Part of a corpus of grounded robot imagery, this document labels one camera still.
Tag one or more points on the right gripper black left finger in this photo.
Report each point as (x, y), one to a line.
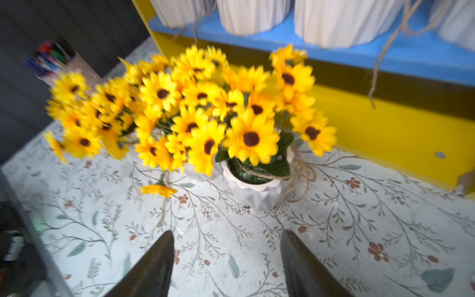
(151, 276)

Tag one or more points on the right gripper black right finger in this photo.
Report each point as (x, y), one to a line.
(305, 275)

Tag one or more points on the sunflower pot lower left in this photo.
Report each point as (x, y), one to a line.
(179, 13)

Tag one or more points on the sunflower pot lower right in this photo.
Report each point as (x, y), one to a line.
(455, 22)

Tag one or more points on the yellow wooden shelf unit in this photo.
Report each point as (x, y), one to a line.
(408, 104)

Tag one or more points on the pen holder with markers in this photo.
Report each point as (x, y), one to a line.
(55, 57)

